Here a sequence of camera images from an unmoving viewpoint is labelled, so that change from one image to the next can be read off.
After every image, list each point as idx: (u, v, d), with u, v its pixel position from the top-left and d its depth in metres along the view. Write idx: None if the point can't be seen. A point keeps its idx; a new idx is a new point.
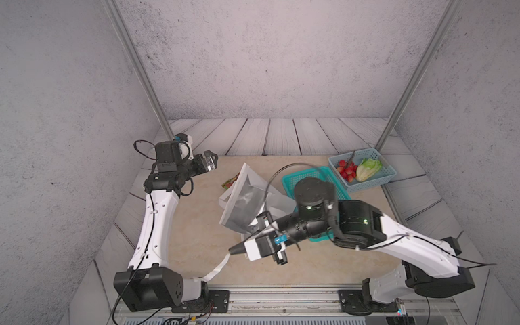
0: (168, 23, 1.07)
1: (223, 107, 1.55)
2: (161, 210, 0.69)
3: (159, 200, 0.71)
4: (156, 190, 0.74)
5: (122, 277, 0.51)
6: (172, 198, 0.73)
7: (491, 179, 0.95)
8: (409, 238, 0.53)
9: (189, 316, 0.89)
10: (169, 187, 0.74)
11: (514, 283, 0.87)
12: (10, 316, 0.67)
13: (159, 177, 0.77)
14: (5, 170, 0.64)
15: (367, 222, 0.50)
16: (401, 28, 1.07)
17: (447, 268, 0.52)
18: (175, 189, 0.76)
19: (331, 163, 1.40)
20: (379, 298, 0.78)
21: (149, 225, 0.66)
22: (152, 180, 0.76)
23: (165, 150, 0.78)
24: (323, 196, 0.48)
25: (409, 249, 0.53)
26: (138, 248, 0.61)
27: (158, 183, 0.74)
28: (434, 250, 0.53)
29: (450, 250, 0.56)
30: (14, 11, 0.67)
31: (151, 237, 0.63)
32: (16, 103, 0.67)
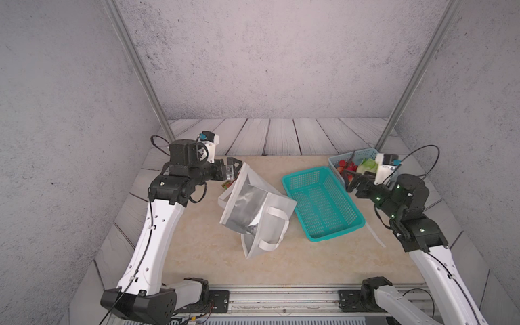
0: (168, 23, 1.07)
1: (223, 107, 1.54)
2: (159, 227, 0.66)
3: (160, 213, 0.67)
4: (160, 196, 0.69)
5: (108, 298, 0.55)
6: (176, 209, 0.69)
7: (491, 179, 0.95)
8: (449, 276, 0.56)
9: (189, 316, 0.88)
10: (172, 200, 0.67)
11: (514, 283, 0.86)
12: (10, 315, 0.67)
13: (165, 181, 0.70)
14: (4, 170, 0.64)
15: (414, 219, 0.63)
16: (401, 28, 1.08)
17: (442, 283, 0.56)
18: (179, 198, 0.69)
19: (331, 163, 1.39)
20: (382, 301, 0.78)
21: (144, 242, 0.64)
22: (157, 185, 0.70)
23: (179, 151, 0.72)
24: (414, 186, 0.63)
25: (442, 279, 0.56)
26: (130, 267, 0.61)
27: (162, 189, 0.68)
28: (462, 307, 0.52)
29: (455, 276, 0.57)
30: (14, 11, 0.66)
31: (143, 256, 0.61)
32: (15, 103, 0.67)
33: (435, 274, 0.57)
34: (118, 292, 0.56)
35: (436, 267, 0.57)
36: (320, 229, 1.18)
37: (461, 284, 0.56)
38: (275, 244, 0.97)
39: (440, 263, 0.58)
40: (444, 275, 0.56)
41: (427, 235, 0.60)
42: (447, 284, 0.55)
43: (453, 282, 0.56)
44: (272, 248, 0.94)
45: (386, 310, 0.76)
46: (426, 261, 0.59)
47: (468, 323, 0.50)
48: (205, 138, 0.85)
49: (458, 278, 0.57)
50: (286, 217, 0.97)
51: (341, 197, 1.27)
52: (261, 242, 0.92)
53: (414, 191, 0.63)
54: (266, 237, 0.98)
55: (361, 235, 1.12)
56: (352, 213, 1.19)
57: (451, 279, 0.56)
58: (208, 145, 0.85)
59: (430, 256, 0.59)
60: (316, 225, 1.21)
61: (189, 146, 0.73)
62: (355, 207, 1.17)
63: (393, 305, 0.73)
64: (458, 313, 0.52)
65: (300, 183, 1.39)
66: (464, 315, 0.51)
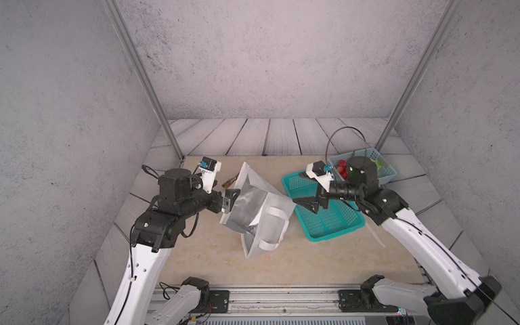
0: (168, 23, 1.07)
1: (223, 107, 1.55)
2: (139, 278, 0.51)
3: (143, 263, 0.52)
4: (144, 240, 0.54)
5: None
6: (160, 255, 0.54)
7: (491, 179, 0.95)
8: (420, 233, 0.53)
9: (189, 316, 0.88)
10: (155, 247, 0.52)
11: (514, 283, 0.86)
12: (10, 316, 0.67)
13: (149, 221, 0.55)
14: (5, 170, 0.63)
15: (380, 198, 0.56)
16: (401, 28, 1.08)
17: (416, 242, 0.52)
18: (166, 242, 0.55)
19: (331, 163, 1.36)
20: (382, 296, 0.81)
21: (122, 294, 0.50)
22: (140, 225, 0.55)
23: (168, 185, 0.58)
24: (364, 164, 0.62)
25: (414, 238, 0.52)
26: (105, 324, 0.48)
27: (145, 231, 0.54)
28: (441, 256, 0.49)
29: (424, 231, 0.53)
30: (14, 11, 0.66)
31: (121, 312, 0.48)
32: (15, 103, 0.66)
33: (407, 235, 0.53)
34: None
35: (405, 227, 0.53)
36: (319, 229, 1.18)
37: (431, 235, 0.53)
38: (275, 244, 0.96)
39: (409, 224, 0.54)
40: (416, 233, 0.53)
41: (391, 204, 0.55)
42: (420, 240, 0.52)
43: (424, 237, 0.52)
44: (271, 248, 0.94)
45: (389, 302, 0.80)
46: (396, 225, 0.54)
47: (451, 271, 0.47)
48: (205, 165, 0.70)
49: (428, 232, 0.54)
50: (286, 217, 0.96)
51: None
52: (260, 242, 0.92)
53: (365, 168, 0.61)
54: (266, 237, 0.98)
55: (361, 235, 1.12)
56: (352, 214, 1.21)
57: (422, 235, 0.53)
58: (208, 175, 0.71)
59: (399, 218, 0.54)
60: (315, 225, 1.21)
61: (181, 179, 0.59)
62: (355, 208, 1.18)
63: (394, 294, 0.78)
64: (439, 263, 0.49)
65: (300, 183, 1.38)
66: (444, 263, 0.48)
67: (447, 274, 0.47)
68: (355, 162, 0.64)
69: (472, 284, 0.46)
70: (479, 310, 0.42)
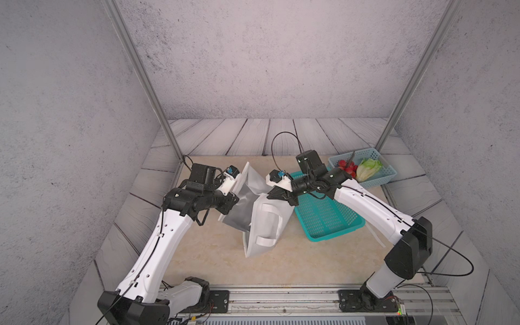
0: (168, 23, 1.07)
1: (223, 107, 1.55)
2: (166, 235, 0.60)
3: (169, 225, 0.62)
4: (172, 210, 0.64)
5: (105, 298, 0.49)
6: (185, 222, 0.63)
7: (491, 179, 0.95)
8: (362, 195, 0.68)
9: (189, 316, 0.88)
10: (183, 212, 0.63)
11: (513, 282, 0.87)
12: (10, 315, 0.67)
13: (180, 193, 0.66)
14: (5, 170, 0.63)
15: (330, 175, 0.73)
16: (401, 28, 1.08)
17: (360, 203, 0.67)
18: (190, 212, 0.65)
19: (331, 163, 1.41)
20: (378, 290, 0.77)
21: (150, 248, 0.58)
22: (171, 196, 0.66)
23: (200, 169, 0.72)
24: (305, 154, 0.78)
25: (359, 200, 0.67)
26: (133, 271, 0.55)
27: (176, 200, 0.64)
28: (381, 210, 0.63)
29: (366, 193, 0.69)
30: (14, 11, 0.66)
31: (147, 261, 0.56)
32: (15, 103, 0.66)
33: (354, 199, 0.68)
34: (115, 294, 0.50)
35: (350, 193, 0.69)
36: (320, 229, 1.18)
37: (372, 195, 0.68)
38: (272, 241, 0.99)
39: (353, 191, 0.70)
40: (359, 196, 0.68)
41: (338, 177, 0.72)
42: (362, 200, 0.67)
43: (366, 197, 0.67)
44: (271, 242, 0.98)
45: (385, 292, 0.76)
46: (344, 194, 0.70)
47: (388, 218, 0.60)
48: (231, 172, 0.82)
49: (370, 194, 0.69)
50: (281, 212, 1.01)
51: None
52: (257, 240, 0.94)
53: (307, 156, 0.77)
54: (265, 233, 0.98)
55: (361, 235, 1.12)
56: (353, 213, 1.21)
57: (364, 196, 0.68)
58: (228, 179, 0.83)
59: (344, 188, 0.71)
60: (315, 225, 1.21)
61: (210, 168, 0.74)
62: None
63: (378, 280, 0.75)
64: (380, 215, 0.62)
65: None
66: (381, 213, 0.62)
67: (386, 221, 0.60)
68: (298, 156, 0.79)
69: (405, 225, 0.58)
70: (412, 242, 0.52)
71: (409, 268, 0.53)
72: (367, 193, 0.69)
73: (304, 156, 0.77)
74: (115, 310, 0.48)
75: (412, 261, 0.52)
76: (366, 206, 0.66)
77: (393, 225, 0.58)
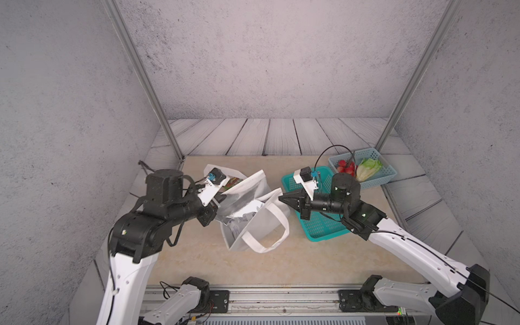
0: (168, 23, 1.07)
1: (223, 107, 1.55)
2: (121, 290, 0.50)
3: (122, 273, 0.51)
4: (126, 247, 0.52)
5: None
6: (143, 264, 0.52)
7: (491, 179, 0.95)
8: (403, 238, 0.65)
9: (189, 316, 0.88)
10: (136, 257, 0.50)
11: (514, 283, 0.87)
12: (10, 315, 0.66)
13: (130, 225, 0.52)
14: (5, 170, 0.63)
15: (363, 215, 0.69)
16: (401, 28, 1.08)
17: (401, 248, 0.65)
18: (149, 248, 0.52)
19: (331, 163, 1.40)
20: (385, 299, 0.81)
21: (106, 308, 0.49)
22: (121, 230, 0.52)
23: (156, 185, 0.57)
24: (349, 185, 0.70)
25: (400, 245, 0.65)
26: None
27: (126, 237, 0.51)
28: (428, 257, 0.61)
29: (406, 235, 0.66)
30: (14, 11, 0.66)
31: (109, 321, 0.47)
32: (15, 103, 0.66)
33: (394, 244, 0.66)
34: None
35: (390, 237, 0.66)
36: (319, 229, 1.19)
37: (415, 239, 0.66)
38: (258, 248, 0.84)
39: (393, 233, 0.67)
40: (399, 240, 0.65)
41: (370, 216, 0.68)
42: (404, 246, 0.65)
43: (407, 241, 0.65)
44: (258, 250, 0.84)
45: (389, 304, 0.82)
46: (382, 236, 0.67)
47: (439, 267, 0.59)
48: (213, 178, 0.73)
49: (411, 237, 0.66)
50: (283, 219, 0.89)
51: None
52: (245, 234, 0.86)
53: (351, 189, 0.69)
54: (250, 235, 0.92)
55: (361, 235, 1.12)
56: None
57: (406, 240, 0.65)
58: (210, 186, 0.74)
59: (382, 231, 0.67)
60: (315, 225, 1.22)
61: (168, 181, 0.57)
62: None
63: (398, 296, 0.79)
64: (428, 263, 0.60)
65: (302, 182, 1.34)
66: (430, 261, 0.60)
67: (438, 271, 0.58)
68: (340, 183, 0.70)
69: (461, 277, 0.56)
70: (473, 300, 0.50)
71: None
72: (407, 235, 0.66)
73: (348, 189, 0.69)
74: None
75: (476, 321, 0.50)
76: (411, 252, 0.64)
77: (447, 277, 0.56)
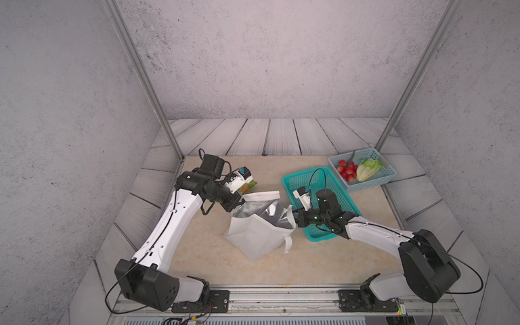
0: (168, 23, 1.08)
1: (223, 107, 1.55)
2: (179, 211, 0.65)
3: (181, 201, 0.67)
4: (184, 189, 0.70)
5: (121, 266, 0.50)
6: (195, 201, 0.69)
7: (491, 179, 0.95)
8: (365, 224, 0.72)
9: (189, 316, 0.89)
10: (194, 190, 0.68)
11: (514, 283, 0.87)
12: (10, 315, 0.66)
13: (191, 176, 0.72)
14: (5, 170, 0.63)
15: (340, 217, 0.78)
16: (402, 28, 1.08)
17: (365, 232, 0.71)
18: (200, 192, 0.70)
19: (331, 163, 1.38)
20: (381, 293, 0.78)
21: (164, 222, 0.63)
22: (183, 178, 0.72)
23: (211, 159, 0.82)
24: (326, 194, 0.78)
25: (364, 229, 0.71)
26: (147, 242, 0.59)
27: (187, 182, 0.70)
28: (384, 232, 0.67)
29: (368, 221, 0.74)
30: (14, 11, 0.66)
31: (162, 233, 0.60)
32: (15, 103, 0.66)
33: (360, 230, 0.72)
34: (131, 261, 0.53)
35: (355, 225, 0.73)
36: (319, 229, 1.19)
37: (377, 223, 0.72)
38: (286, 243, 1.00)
39: (359, 222, 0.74)
40: (363, 225, 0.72)
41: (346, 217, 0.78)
42: (367, 229, 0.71)
43: (368, 225, 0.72)
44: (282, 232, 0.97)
45: (388, 296, 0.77)
46: (353, 229, 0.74)
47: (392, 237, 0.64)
48: (242, 172, 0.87)
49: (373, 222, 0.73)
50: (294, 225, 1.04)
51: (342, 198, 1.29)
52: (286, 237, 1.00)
53: (328, 197, 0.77)
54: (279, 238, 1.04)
55: None
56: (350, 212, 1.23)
57: (367, 225, 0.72)
58: (238, 179, 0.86)
59: (351, 223, 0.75)
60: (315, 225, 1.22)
61: (219, 160, 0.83)
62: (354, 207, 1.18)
63: (386, 284, 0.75)
64: (383, 236, 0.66)
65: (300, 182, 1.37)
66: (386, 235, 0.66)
67: (387, 239, 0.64)
68: (319, 193, 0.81)
69: (405, 238, 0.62)
70: (413, 252, 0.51)
71: (427, 283, 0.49)
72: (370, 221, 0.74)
73: (325, 196, 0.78)
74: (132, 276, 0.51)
75: (422, 272, 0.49)
76: (372, 232, 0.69)
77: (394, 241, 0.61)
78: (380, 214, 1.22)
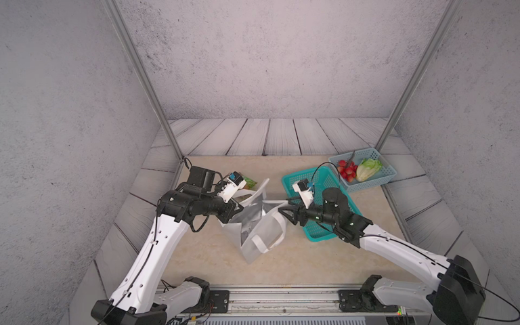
0: (168, 23, 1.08)
1: (223, 107, 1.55)
2: (161, 242, 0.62)
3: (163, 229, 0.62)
4: (168, 213, 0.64)
5: (99, 309, 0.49)
6: (179, 228, 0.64)
7: (491, 179, 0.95)
8: (386, 240, 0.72)
9: (189, 316, 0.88)
10: (178, 217, 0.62)
11: (514, 283, 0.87)
12: (10, 315, 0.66)
13: (175, 197, 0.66)
14: (5, 170, 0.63)
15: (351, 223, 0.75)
16: (401, 28, 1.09)
17: (386, 248, 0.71)
18: (186, 216, 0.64)
19: (331, 163, 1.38)
20: (384, 298, 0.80)
21: (145, 254, 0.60)
22: (166, 200, 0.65)
23: (198, 172, 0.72)
24: (336, 198, 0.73)
25: (385, 246, 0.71)
26: (126, 280, 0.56)
27: (171, 205, 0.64)
28: (411, 254, 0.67)
29: (389, 236, 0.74)
30: (15, 11, 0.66)
31: (141, 270, 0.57)
32: (15, 103, 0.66)
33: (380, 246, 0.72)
34: (108, 303, 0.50)
35: (375, 239, 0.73)
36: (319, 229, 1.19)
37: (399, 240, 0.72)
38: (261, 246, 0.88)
39: (378, 236, 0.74)
40: (383, 241, 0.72)
41: (358, 225, 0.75)
42: (388, 246, 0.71)
43: (390, 241, 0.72)
44: (261, 249, 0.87)
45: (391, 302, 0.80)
46: (370, 242, 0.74)
47: (421, 261, 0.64)
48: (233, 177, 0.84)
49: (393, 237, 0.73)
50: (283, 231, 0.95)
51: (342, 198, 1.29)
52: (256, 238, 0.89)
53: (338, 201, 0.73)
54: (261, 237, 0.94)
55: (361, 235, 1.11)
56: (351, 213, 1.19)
57: (390, 241, 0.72)
58: (231, 187, 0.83)
59: (368, 236, 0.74)
60: (315, 225, 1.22)
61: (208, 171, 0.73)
62: (354, 207, 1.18)
63: (395, 294, 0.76)
64: (412, 259, 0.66)
65: None
66: (414, 257, 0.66)
67: (419, 265, 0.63)
68: (329, 196, 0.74)
69: (441, 267, 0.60)
70: (453, 288, 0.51)
71: (465, 318, 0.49)
72: (391, 237, 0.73)
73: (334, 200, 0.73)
74: (110, 319, 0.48)
75: (464, 310, 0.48)
76: (395, 250, 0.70)
77: (427, 269, 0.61)
78: (380, 214, 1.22)
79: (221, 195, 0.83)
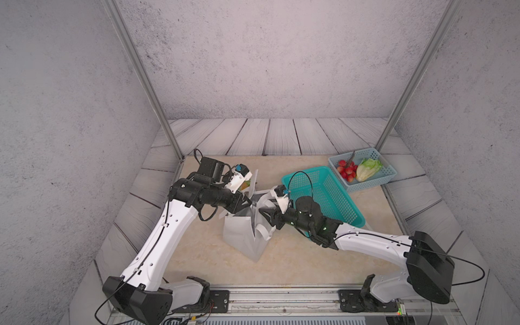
0: (168, 23, 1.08)
1: (223, 107, 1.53)
2: (171, 225, 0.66)
3: (175, 213, 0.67)
4: (178, 199, 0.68)
5: (110, 284, 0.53)
6: (189, 212, 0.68)
7: (490, 179, 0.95)
8: (357, 234, 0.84)
9: (189, 316, 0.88)
10: (188, 202, 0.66)
11: (513, 282, 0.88)
12: (11, 315, 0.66)
13: (186, 184, 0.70)
14: (5, 170, 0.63)
15: (325, 229, 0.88)
16: (401, 28, 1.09)
17: (357, 242, 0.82)
18: (196, 202, 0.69)
19: (331, 163, 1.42)
20: (382, 296, 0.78)
21: (156, 236, 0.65)
22: (178, 187, 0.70)
23: (208, 162, 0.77)
24: (311, 207, 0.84)
25: (357, 240, 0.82)
26: (137, 258, 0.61)
27: (181, 191, 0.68)
28: (379, 242, 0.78)
29: (357, 230, 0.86)
30: (14, 11, 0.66)
31: (151, 251, 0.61)
32: (15, 103, 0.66)
33: (352, 241, 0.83)
34: (119, 279, 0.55)
35: (347, 237, 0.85)
36: None
37: (368, 232, 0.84)
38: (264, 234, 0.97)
39: (349, 233, 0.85)
40: (354, 236, 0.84)
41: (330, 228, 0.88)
42: (358, 240, 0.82)
43: (359, 234, 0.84)
44: (266, 237, 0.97)
45: (391, 298, 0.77)
46: (342, 240, 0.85)
47: (388, 246, 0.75)
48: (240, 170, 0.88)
49: (360, 231, 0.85)
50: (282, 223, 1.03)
51: (342, 197, 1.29)
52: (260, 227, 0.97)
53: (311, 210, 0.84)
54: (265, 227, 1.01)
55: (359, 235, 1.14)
56: (352, 213, 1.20)
57: (359, 235, 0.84)
58: (238, 177, 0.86)
59: (341, 236, 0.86)
60: None
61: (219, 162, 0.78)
62: (354, 207, 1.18)
63: (389, 289, 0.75)
64: (380, 246, 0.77)
65: (300, 182, 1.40)
66: (382, 243, 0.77)
67: (386, 250, 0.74)
68: (303, 206, 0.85)
69: (405, 246, 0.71)
70: (420, 263, 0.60)
71: (439, 289, 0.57)
72: (360, 231, 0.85)
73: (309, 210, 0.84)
74: (118, 294, 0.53)
75: (433, 282, 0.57)
76: (368, 243, 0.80)
77: (393, 250, 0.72)
78: (380, 213, 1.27)
79: (228, 187, 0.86)
